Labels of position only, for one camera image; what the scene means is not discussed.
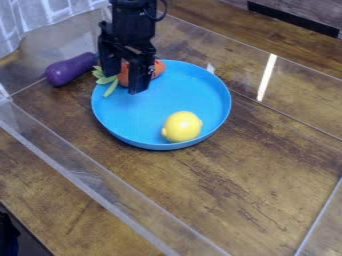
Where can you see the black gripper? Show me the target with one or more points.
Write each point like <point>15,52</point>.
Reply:
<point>130,30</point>

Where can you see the orange toy carrot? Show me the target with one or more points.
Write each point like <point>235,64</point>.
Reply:
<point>120,79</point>

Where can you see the blue round tray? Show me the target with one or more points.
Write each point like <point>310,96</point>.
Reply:
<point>184,88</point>

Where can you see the purple toy eggplant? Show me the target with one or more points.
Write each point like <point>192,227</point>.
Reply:
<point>64,71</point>

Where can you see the yellow toy lemon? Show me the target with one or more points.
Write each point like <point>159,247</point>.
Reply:
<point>182,126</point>

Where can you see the white grid curtain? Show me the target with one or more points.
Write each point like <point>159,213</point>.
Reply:
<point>25,15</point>

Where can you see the clear acrylic enclosure wall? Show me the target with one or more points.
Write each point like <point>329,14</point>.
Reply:
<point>254,192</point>

